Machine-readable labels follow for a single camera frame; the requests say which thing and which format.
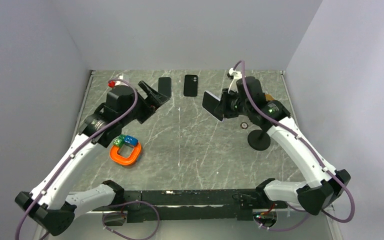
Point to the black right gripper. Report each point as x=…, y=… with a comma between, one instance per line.
x=226, y=97

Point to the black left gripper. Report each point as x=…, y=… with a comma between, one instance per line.
x=151, y=103

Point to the blue phone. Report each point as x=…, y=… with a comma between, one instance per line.
x=165, y=86

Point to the black phone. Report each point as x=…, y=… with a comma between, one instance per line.
x=209, y=103

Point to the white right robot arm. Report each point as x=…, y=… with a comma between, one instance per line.
x=323, y=183

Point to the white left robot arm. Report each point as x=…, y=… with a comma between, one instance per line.
x=50, y=204

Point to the round poker chip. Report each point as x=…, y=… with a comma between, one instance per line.
x=244, y=125

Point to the black microphone stand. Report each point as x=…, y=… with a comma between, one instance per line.
x=259, y=139

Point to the blue toy brick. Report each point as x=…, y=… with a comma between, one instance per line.
x=130, y=141

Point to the green toy brick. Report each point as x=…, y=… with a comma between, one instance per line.
x=119, y=141

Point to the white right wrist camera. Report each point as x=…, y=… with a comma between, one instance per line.
x=234, y=75

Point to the orange ring toy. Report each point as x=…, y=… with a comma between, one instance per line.
x=123, y=159

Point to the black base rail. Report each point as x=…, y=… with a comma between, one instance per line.
x=170, y=205

